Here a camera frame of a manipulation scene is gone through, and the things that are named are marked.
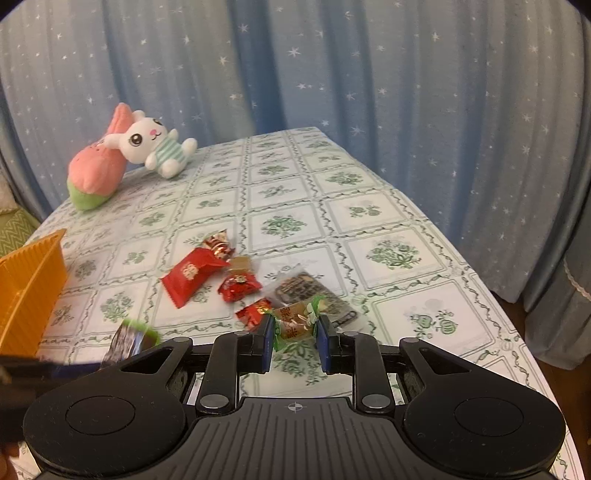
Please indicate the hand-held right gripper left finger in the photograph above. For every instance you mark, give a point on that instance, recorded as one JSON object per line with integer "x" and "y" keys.
{"x": 266, "y": 345}

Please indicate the tan candy with green ends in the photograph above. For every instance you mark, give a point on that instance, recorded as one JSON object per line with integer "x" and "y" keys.
{"x": 295, "y": 323}

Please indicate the green zigzag pillow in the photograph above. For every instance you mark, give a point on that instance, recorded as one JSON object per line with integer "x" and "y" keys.
{"x": 16, "y": 233}

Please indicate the round red candy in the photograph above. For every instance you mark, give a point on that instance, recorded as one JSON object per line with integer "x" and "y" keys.
{"x": 239, "y": 286}

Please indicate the small brown wrapped candy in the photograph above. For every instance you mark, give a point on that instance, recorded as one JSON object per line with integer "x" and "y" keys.
{"x": 240, "y": 264}

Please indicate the red and gold twisted candy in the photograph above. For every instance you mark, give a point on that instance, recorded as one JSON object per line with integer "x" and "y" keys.
{"x": 219, "y": 244}

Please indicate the dark snack pouch green cap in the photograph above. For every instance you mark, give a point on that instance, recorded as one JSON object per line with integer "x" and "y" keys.
{"x": 127, "y": 339}

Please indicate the white rabbit plush toy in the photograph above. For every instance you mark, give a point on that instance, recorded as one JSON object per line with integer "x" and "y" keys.
{"x": 141, "y": 136}

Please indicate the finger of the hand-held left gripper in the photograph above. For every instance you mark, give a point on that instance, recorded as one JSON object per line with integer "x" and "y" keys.
{"x": 74, "y": 369}

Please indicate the pink and green plush toy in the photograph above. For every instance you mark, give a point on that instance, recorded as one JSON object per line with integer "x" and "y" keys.
{"x": 94, "y": 170}

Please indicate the small red wrapped candy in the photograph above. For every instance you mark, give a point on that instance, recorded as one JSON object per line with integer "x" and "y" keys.
{"x": 253, "y": 314}

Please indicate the blue star-print curtain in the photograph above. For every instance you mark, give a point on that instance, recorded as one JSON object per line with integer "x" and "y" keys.
{"x": 351, "y": 60}

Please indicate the large red snack packet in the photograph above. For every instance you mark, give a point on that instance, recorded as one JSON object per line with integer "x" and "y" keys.
{"x": 191, "y": 274}

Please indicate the orange plastic tray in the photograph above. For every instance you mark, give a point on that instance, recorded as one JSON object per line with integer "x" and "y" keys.
{"x": 32, "y": 286}

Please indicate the green floral checked tablecloth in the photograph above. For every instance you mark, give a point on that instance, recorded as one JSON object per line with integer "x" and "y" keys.
{"x": 369, "y": 221}

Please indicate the black patterned snack packet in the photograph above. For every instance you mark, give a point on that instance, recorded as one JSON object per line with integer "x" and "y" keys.
{"x": 307, "y": 295}

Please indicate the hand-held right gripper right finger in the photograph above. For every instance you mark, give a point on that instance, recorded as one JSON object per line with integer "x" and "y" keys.
{"x": 323, "y": 345}

